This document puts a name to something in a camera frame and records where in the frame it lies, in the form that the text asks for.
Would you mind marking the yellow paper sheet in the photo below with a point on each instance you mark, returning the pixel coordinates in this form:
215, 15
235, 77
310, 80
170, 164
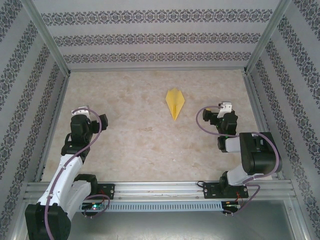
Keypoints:
175, 100

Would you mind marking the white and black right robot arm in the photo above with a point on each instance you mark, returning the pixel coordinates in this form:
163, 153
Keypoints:
262, 162

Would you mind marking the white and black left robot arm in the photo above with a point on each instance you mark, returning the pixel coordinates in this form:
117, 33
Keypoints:
72, 166

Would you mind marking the left controller board green light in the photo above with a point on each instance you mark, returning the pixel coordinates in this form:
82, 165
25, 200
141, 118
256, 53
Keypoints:
93, 206

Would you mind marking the right controller board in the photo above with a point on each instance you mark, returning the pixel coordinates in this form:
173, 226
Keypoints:
231, 205

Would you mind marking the brushed grey metal panel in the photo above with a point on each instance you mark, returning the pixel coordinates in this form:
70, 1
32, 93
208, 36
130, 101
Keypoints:
160, 226

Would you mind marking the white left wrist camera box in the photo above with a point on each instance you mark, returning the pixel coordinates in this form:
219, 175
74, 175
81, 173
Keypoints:
82, 112

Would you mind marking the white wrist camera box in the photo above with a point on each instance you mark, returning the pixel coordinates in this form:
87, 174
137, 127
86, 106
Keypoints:
82, 112
226, 106

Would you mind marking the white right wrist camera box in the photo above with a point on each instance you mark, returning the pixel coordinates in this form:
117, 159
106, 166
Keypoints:
226, 106

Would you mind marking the aluminium side frame rail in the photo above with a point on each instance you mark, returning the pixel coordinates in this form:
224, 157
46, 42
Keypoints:
55, 125
258, 112

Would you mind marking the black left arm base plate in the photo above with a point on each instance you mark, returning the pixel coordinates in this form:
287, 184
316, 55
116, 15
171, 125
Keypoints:
110, 191

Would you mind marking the aluminium back frame rail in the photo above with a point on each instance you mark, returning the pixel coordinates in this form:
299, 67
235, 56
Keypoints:
157, 69

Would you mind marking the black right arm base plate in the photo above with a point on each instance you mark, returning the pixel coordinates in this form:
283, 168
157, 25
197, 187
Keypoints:
212, 191

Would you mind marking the aluminium mounting rail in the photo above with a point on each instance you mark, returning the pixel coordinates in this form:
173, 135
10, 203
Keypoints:
160, 191

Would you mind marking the aluminium frame post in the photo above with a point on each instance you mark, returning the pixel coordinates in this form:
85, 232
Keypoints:
47, 37
267, 35

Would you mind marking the aluminium front frame bar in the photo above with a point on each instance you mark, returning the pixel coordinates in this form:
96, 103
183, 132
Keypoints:
303, 225
18, 225

